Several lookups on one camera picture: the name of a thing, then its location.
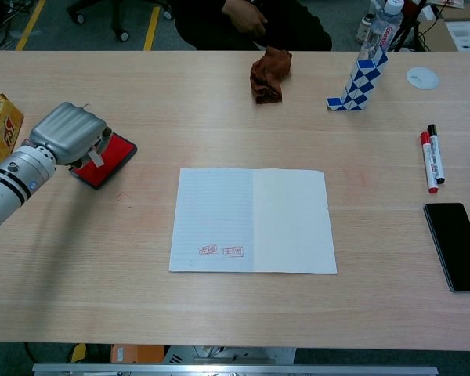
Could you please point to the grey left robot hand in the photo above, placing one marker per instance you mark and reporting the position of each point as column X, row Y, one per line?
column 66, row 133

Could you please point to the red white stamp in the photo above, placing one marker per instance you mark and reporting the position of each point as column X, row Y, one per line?
column 96, row 158

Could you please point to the red ink stamp pad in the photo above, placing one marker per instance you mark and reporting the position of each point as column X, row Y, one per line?
column 113, row 156

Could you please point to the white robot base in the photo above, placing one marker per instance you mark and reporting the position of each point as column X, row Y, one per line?
column 239, row 354

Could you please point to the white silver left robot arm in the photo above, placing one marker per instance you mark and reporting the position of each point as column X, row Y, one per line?
column 8, row 188

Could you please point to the open white lined notebook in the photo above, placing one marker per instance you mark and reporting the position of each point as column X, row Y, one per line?
column 254, row 223

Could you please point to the orange box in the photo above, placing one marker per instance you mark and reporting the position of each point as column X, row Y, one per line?
column 137, row 353

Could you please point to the brown cardboard box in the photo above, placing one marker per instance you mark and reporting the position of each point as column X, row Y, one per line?
column 438, row 37

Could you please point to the gold snack bag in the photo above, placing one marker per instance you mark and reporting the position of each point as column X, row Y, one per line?
column 0, row 129

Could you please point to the black office chair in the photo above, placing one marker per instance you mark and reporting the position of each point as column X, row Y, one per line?
column 117, row 15

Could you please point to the crumpled brown cloth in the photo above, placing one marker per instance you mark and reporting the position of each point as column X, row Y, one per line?
column 268, row 78

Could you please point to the person in black clothes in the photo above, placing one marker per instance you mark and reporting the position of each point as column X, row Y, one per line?
column 290, row 27

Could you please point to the blue white snake puzzle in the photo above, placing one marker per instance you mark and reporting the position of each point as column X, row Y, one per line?
column 360, row 86

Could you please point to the small white bottle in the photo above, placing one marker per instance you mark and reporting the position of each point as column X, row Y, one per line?
column 365, row 29

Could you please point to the clear plastic water bottle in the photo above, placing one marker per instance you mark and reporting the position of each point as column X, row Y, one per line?
column 382, row 27

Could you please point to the red black tripod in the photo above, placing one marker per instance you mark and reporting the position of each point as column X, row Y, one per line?
column 409, row 19

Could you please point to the red whiteboard marker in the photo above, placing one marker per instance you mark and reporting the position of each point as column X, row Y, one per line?
column 429, row 164

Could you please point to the black whiteboard marker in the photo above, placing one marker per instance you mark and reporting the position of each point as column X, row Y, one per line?
column 436, row 156

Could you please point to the black smartphone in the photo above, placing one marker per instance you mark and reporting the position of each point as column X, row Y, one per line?
column 456, row 246

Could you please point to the white foam tray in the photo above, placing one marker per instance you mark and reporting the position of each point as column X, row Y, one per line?
column 468, row 35

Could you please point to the aluminium rail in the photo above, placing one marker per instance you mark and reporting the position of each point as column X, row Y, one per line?
column 235, row 370

